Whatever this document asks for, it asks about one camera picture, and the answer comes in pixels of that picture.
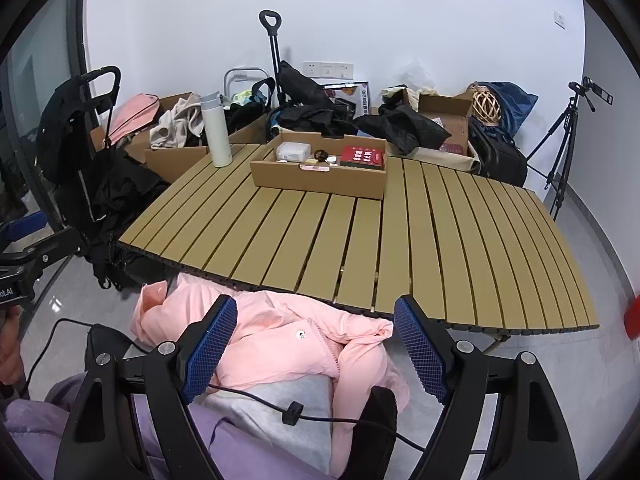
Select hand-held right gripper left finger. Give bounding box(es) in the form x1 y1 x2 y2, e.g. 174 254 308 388
54 295 239 480

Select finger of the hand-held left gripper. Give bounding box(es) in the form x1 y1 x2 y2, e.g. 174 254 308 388
0 211 84 274

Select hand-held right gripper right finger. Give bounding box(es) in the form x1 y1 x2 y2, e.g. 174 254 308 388
393 294 582 480

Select cardboard tray box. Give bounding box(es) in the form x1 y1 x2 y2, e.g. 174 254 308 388
250 132 388 201

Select person's left hand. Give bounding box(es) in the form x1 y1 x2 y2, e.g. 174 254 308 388
0 305 26 387

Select pink jacket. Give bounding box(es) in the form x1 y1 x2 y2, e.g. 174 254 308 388
131 272 411 478

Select dark cloth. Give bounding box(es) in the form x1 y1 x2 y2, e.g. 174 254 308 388
344 386 399 480

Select black folding cart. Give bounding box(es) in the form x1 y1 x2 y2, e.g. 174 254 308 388
37 66 173 291

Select purple jacket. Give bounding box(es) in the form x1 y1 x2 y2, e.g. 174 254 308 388
135 400 346 480

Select pink bag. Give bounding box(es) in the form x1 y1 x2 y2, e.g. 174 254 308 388
106 92 161 148

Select large cardboard box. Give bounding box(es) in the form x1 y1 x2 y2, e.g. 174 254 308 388
122 92 211 184

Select beige clothing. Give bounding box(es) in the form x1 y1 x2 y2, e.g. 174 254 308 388
149 92 205 150

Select cream canvas bag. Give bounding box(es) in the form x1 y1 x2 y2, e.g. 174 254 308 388
400 152 482 176

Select red flat box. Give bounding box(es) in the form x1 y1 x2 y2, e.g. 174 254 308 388
340 146 386 170

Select black backpack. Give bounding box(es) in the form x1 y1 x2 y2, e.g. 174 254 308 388
467 120 529 187

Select white thermos bottle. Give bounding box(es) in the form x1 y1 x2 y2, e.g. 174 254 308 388
200 91 234 168

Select small white box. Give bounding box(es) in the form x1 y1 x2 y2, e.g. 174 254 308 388
276 142 312 162

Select red plastic cup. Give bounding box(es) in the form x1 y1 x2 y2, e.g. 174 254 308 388
625 292 640 341

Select black clothing pile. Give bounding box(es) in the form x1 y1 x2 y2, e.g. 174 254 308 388
352 105 452 157

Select open cardboard box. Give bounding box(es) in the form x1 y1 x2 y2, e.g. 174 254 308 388
417 91 476 158

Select woven rattan head form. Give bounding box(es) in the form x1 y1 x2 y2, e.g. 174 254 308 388
471 86 502 127

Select blue bag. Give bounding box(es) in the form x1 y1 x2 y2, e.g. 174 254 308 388
470 81 540 136

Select printed product box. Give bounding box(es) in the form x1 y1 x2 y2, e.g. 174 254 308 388
322 80 371 118

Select white plastic bag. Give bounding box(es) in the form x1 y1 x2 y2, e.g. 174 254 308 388
381 59 437 106

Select black jacket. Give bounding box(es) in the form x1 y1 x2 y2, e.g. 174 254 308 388
267 60 361 136

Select black cable with ferrite bead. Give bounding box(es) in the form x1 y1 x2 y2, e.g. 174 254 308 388
207 385 481 457

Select black camera tripod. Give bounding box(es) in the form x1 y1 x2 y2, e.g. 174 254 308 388
525 76 612 221

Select grey metal frame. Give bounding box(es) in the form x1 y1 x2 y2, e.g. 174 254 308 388
222 66 269 98

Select white wall sockets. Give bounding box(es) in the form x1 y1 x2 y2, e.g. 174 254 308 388
302 61 354 79

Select black trolley handle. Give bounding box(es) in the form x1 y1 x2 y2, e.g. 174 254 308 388
259 9 287 106

